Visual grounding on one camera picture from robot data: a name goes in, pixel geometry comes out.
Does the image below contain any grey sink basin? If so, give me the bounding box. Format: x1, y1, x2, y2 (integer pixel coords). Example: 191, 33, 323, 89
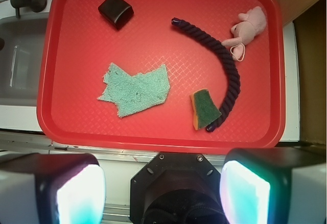
1, 13, 49, 107

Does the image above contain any red plastic tray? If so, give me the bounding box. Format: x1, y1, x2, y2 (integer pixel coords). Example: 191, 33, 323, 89
37, 0, 286, 154

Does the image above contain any black rounded block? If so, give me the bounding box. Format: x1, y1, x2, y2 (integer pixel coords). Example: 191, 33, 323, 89
98, 0, 134, 30

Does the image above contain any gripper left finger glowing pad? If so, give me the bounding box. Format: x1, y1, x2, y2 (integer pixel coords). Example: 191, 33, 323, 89
1, 153, 106, 223

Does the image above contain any teal cloth scrap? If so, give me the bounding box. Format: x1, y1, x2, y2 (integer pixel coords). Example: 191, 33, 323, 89
98, 63, 170, 118

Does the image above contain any pink plush bunny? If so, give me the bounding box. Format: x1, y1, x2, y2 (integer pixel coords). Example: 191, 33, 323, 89
221, 6, 267, 62

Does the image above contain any green yellow sponge piece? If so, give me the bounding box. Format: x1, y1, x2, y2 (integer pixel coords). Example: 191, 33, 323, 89
190, 89, 222, 130

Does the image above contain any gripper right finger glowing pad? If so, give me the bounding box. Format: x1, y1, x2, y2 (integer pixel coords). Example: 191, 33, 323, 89
220, 147, 326, 223

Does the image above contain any dark purple rope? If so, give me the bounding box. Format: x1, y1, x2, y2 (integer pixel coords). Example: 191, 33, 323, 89
171, 17, 241, 133

